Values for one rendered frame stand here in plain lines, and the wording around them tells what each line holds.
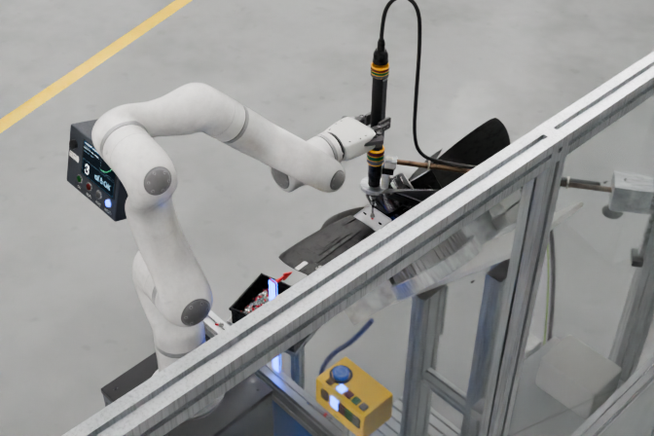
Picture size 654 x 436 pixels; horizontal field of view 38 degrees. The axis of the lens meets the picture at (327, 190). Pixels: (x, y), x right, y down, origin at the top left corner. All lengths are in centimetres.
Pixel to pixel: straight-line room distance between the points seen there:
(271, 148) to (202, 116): 21
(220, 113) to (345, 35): 383
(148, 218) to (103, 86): 343
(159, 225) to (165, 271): 12
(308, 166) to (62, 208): 261
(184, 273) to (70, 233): 236
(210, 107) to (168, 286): 41
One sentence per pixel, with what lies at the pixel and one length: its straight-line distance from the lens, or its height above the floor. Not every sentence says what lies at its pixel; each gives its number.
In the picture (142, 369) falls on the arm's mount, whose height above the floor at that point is 95.
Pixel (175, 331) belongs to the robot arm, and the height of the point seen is 120.
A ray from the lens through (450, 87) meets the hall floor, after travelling 525.
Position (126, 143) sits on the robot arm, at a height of 174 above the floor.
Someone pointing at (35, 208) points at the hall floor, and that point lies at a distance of 454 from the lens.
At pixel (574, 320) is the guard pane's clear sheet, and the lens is 183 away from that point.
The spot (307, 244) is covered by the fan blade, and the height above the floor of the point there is 116.
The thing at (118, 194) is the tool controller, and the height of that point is 116.
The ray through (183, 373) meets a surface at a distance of 100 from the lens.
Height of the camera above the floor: 280
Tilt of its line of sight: 39 degrees down
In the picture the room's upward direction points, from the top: 1 degrees clockwise
